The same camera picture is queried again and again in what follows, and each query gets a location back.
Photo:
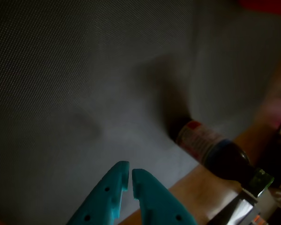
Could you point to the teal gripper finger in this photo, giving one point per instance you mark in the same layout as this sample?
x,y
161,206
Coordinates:
x,y
103,199
154,201

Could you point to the brown syrup bottle green cap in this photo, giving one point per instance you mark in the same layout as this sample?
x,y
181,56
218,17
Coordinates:
x,y
224,154

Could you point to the silver foil blister pack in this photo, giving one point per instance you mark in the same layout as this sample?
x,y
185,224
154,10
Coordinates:
x,y
238,208

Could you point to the grey woven mat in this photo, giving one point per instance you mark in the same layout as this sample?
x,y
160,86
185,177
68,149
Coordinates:
x,y
61,70

